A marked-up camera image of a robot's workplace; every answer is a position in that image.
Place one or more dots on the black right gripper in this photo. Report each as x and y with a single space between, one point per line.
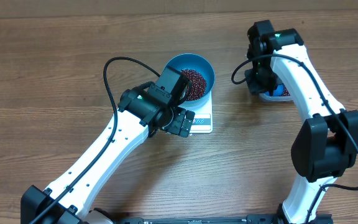
254 87

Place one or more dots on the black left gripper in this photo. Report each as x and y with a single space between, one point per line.
177 127

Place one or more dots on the blue plastic measuring scoop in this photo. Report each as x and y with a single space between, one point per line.
279 91

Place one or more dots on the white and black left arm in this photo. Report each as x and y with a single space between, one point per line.
69 198

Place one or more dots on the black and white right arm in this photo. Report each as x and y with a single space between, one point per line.
327 142

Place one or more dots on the white digital kitchen scale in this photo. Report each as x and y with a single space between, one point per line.
203 120

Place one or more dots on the red beans in bowl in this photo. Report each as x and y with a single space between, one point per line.
198 84

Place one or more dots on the teal bowl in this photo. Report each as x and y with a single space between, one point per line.
195 62

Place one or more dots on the clear plastic container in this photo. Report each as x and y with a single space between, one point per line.
275 98

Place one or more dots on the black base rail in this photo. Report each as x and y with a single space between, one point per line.
194 220

